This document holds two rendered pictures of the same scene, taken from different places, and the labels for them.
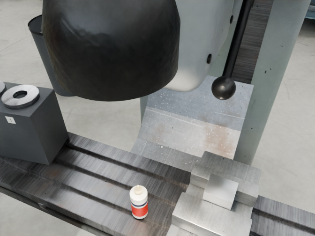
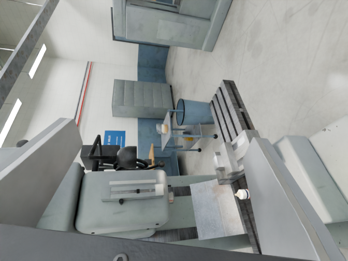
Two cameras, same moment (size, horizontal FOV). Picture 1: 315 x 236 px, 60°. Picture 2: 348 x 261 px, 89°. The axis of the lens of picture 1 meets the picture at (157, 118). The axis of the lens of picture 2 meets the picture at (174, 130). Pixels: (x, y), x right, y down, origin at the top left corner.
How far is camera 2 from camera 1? 0.53 m
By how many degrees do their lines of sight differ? 56
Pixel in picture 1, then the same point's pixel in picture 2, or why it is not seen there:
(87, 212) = not seen: hidden behind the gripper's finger
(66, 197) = not seen: hidden behind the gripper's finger
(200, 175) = (219, 174)
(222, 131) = (215, 187)
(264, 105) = (197, 177)
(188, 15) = (140, 173)
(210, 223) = (226, 157)
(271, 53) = (173, 182)
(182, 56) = (151, 173)
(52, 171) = not seen: outside the picture
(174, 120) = (222, 214)
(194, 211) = (227, 164)
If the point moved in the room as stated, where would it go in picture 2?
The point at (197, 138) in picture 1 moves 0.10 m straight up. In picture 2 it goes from (225, 197) to (209, 198)
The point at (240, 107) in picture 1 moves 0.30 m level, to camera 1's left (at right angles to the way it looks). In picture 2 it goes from (201, 185) to (219, 231)
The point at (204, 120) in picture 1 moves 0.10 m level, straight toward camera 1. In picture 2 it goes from (215, 198) to (221, 191)
